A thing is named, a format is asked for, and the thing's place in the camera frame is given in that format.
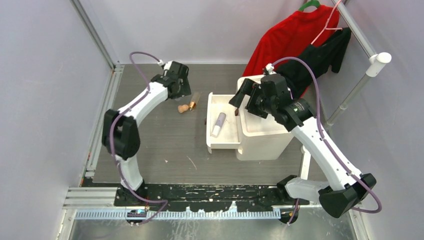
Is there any white purple tube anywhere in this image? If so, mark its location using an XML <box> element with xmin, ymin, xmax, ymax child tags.
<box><xmin>211</xmin><ymin>112</ymin><xmax>227</xmax><ymax>138</ymax></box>

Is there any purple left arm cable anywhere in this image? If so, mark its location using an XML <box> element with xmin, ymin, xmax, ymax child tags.
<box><xmin>109</xmin><ymin>51</ymin><xmax>169</xmax><ymax>227</ymax></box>

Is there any green hanger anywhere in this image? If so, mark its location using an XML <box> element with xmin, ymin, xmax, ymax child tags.
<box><xmin>298</xmin><ymin>0</ymin><xmax>321</xmax><ymax>12</ymax></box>

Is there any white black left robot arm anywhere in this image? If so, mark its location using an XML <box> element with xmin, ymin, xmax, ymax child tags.
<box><xmin>101</xmin><ymin>61</ymin><xmax>192</xmax><ymax>207</ymax></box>

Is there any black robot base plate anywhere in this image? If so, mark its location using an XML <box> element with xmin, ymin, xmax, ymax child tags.
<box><xmin>114</xmin><ymin>183</ymin><xmax>296</xmax><ymax>213</ymax></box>

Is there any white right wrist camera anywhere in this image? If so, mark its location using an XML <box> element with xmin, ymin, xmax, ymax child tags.
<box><xmin>263</xmin><ymin>63</ymin><xmax>277</xmax><ymax>76</ymax></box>

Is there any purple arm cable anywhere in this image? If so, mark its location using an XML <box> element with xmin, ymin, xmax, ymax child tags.
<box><xmin>264</xmin><ymin>56</ymin><xmax>383</xmax><ymax>226</ymax></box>
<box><xmin>109</xmin><ymin>51</ymin><xmax>169</xmax><ymax>227</ymax></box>

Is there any white drawer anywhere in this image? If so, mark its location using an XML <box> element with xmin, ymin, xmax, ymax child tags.
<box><xmin>206</xmin><ymin>92</ymin><xmax>242</xmax><ymax>154</ymax></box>

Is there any aluminium frame rail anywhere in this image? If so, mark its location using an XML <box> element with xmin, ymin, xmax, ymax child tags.
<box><xmin>62</xmin><ymin>0</ymin><xmax>125</xmax><ymax>240</ymax></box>

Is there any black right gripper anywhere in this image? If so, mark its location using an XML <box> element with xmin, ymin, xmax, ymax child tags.
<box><xmin>229</xmin><ymin>79</ymin><xmax>276</xmax><ymax>120</ymax></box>

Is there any white drawer cabinet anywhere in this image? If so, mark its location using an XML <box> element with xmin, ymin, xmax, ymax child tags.
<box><xmin>235</xmin><ymin>95</ymin><xmax>294</xmax><ymax>161</ymax></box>

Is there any black shirt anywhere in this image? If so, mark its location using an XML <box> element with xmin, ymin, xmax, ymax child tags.
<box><xmin>276</xmin><ymin>27</ymin><xmax>352</xmax><ymax>99</ymax></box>

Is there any red shirt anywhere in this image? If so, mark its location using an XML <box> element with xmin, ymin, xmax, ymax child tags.
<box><xmin>242</xmin><ymin>5</ymin><xmax>340</xmax><ymax>77</ymax></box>

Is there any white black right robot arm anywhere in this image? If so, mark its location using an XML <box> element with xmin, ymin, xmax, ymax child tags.
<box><xmin>229</xmin><ymin>74</ymin><xmax>377</xmax><ymax>218</ymax></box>

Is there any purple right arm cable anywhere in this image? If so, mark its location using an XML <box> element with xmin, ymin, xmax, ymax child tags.
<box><xmin>264</xmin><ymin>56</ymin><xmax>383</xmax><ymax>226</ymax></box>

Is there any pink hanger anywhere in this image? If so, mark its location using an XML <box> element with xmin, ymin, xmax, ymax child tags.
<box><xmin>310</xmin><ymin>0</ymin><xmax>343</xmax><ymax>45</ymax></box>

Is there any metal clothes rack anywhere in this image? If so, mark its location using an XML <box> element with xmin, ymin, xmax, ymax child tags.
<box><xmin>299</xmin><ymin>0</ymin><xmax>392</xmax><ymax>180</ymax></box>

